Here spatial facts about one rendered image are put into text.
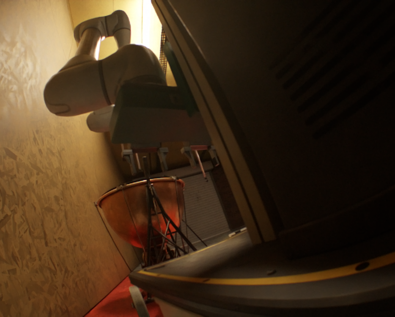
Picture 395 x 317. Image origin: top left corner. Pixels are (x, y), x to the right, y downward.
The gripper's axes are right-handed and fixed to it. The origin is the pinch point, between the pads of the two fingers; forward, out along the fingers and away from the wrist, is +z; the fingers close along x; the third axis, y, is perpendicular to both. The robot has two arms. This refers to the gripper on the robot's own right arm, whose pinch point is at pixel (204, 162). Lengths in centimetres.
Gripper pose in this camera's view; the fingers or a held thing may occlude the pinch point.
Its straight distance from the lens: 94.1
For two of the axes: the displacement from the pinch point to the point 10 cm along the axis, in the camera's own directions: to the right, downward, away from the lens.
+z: 3.2, 8.8, -3.4
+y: 4.9, -4.6, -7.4
